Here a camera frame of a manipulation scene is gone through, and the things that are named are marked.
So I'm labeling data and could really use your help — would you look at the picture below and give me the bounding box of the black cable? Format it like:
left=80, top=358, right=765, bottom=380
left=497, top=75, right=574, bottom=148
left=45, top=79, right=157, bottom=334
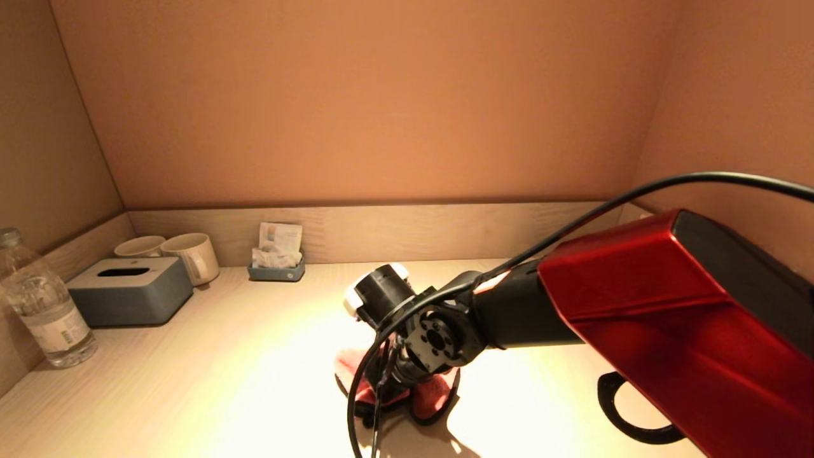
left=347, top=170, right=814, bottom=458
left=598, top=372, right=686, bottom=445

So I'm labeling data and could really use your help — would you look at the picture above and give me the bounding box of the clear plastic water bottle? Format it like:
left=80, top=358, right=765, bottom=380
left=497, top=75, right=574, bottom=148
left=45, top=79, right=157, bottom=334
left=0, top=229, right=99, bottom=370

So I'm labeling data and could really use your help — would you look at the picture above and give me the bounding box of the crumpled white sachet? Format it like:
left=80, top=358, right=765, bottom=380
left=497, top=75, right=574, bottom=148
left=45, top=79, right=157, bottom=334
left=252, top=247, right=303, bottom=268

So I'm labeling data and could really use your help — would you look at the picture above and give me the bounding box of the white ceramic mug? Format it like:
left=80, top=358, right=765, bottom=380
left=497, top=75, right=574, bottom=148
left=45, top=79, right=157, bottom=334
left=114, top=235, right=167, bottom=259
left=160, top=233, right=221, bottom=287

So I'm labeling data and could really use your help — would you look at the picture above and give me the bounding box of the flat white tea sachet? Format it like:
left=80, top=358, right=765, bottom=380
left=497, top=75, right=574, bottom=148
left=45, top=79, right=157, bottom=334
left=258, top=222, right=303, bottom=254

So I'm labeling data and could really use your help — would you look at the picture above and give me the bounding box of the red cloth with black trim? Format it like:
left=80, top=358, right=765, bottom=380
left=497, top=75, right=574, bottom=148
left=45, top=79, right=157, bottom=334
left=335, top=347, right=460, bottom=426

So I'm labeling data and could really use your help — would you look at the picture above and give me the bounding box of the grey tissue box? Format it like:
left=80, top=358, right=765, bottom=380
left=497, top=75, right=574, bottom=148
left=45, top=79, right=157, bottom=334
left=66, top=257, right=194, bottom=329

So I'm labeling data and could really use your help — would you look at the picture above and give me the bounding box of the small grey sachet tray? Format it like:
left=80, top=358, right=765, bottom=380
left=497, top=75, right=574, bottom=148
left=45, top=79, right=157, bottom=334
left=247, top=259, right=306, bottom=282

